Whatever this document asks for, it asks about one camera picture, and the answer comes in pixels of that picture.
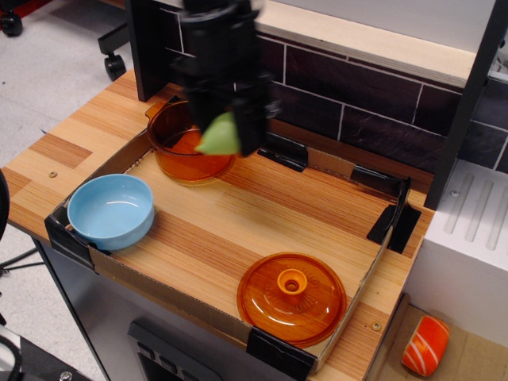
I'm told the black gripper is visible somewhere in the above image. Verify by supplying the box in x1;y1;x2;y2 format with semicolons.
174;7;280;156

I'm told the green toy pear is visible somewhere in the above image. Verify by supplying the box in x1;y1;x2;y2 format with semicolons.
194;112;241;156

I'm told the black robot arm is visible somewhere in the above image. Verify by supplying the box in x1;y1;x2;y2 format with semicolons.
173;1;279;156

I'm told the light blue bowl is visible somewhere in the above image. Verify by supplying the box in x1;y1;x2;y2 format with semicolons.
67;174;155;251

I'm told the orange transparent pot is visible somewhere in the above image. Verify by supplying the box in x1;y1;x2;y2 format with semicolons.
145;96;236;183

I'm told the black chair caster wheel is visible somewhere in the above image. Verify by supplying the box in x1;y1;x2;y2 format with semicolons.
98;23;129;81

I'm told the light wooden shelf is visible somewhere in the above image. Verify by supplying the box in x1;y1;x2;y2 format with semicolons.
257;1;476;88

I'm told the cardboard fence with black tape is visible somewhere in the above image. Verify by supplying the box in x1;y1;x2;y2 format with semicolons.
44;94;422;376

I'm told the orange transparent pot lid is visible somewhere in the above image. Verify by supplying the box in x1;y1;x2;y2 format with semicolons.
237;252;347;348

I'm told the black caster wheel far left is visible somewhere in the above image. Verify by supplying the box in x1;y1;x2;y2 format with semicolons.
1;10;23;37

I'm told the toy oven control panel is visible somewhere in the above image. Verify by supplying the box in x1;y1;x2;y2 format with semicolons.
128;321;221;381

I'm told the white toy sink drainer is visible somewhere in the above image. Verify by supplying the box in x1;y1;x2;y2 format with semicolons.
405;160;507;346

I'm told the orange salmon sushi toy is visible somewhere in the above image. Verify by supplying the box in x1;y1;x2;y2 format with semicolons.
402;315;450;376

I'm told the black vertical post left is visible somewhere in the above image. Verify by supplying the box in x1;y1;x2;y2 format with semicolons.
125;0;183;102

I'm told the dark grey vertical post right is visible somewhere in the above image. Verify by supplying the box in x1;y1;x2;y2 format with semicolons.
425;0;507;210

